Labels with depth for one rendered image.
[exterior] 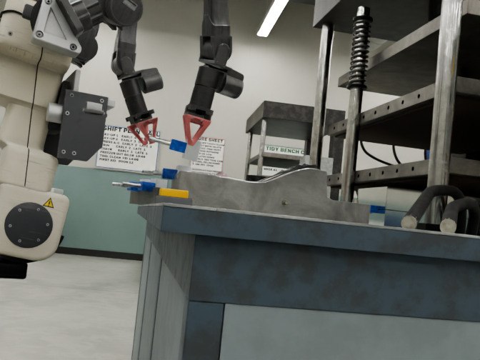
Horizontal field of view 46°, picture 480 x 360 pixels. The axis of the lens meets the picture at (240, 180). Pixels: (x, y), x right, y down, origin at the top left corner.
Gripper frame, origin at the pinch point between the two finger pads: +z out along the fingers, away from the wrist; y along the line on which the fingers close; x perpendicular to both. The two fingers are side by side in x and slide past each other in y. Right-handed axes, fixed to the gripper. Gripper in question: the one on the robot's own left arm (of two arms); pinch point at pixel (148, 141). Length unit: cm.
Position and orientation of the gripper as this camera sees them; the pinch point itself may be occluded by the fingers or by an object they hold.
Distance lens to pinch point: 178.0
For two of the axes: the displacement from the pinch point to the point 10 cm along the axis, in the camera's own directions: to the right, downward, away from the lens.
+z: 3.0, 9.4, 1.4
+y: -4.7, 0.1, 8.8
